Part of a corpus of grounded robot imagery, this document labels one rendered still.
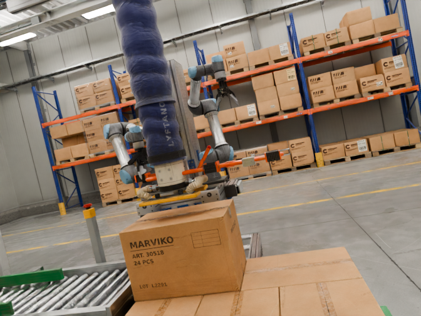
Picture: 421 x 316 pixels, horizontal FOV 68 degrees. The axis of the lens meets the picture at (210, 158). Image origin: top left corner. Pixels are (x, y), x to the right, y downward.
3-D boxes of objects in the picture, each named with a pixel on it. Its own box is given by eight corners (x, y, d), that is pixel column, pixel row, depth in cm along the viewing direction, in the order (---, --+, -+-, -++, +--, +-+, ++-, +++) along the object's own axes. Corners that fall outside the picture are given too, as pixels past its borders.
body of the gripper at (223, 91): (218, 97, 203) (214, 79, 202) (220, 98, 211) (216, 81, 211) (229, 94, 202) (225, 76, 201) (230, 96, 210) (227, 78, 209)
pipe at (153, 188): (139, 200, 174) (136, 190, 174) (155, 191, 199) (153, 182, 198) (196, 190, 167) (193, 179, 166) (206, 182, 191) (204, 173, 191)
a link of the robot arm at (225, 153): (215, 167, 241) (196, 105, 254) (233, 162, 245) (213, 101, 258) (218, 162, 230) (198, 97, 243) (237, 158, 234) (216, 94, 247)
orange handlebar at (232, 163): (128, 187, 185) (127, 180, 185) (148, 179, 214) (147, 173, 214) (284, 157, 165) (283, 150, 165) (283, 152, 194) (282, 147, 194)
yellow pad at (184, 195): (138, 207, 172) (136, 198, 172) (146, 202, 182) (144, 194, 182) (197, 197, 165) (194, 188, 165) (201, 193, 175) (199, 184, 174)
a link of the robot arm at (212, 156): (200, 168, 240) (196, 152, 239) (215, 165, 243) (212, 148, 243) (203, 169, 228) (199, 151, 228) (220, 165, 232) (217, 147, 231)
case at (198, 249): (134, 301, 173) (118, 232, 170) (160, 269, 212) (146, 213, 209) (239, 290, 160) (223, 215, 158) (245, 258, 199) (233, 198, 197)
